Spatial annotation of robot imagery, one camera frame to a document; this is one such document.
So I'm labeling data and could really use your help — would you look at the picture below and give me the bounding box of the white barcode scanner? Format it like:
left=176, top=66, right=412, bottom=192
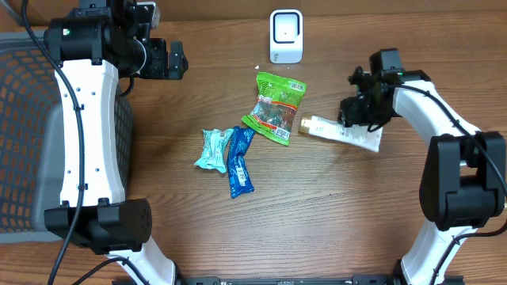
left=269, top=9, right=303, bottom=64

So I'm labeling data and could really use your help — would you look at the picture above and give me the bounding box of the green snack bag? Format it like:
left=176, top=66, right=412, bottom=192
left=242, top=72, right=307, bottom=146

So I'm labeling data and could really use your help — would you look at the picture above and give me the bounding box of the teal snack packet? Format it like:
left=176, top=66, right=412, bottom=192
left=194, top=128, right=233, bottom=173

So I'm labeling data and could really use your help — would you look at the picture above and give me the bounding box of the grey plastic shopping basket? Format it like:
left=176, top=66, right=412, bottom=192
left=1, top=32, right=133, bottom=243

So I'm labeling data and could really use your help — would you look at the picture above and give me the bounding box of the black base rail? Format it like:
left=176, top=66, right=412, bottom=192
left=176, top=274, right=406, bottom=285

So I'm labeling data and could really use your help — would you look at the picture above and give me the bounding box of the blue snack packet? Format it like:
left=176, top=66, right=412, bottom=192
left=227, top=126, right=256, bottom=199

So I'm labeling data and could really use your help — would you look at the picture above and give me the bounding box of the white cosmetic tube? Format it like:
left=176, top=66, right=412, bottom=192
left=299, top=115, right=383, bottom=152

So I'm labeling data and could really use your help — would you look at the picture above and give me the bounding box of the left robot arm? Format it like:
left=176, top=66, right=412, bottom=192
left=44, top=1, right=189, bottom=284

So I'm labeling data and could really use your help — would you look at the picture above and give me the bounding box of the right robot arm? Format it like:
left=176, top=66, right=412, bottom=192
left=337, top=48, right=506, bottom=284

